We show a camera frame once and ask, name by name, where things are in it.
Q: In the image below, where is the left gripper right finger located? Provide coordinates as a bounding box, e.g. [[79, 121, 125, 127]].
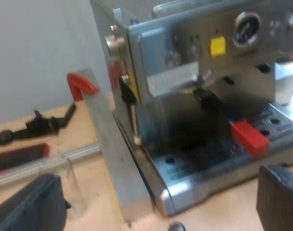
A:
[[255, 164, 293, 231]]

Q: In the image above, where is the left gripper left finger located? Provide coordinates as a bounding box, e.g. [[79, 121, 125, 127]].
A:
[[0, 173, 72, 231]]

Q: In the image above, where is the steel espresso machine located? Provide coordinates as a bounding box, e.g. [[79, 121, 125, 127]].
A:
[[90, 0, 293, 218]]

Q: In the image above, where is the flat black and red case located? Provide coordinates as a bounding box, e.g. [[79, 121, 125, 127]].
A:
[[0, 142, 50, 173]]

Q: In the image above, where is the black tripod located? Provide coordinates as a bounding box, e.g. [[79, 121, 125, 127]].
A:
[[0, 102, 77, 147]]

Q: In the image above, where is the metal block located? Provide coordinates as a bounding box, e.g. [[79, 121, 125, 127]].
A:
[[78, 68, 152, 222]]

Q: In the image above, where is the red clamp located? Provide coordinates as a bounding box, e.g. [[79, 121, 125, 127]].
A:
[[66, 72, 99, 101]]

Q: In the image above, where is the aluminium rail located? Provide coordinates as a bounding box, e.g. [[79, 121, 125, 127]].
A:
[[0, 141, 101, 189]]

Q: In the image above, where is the filter holder with red-ended handle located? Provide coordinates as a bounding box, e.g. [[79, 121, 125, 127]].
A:
[[193, 81, 270, 158]]

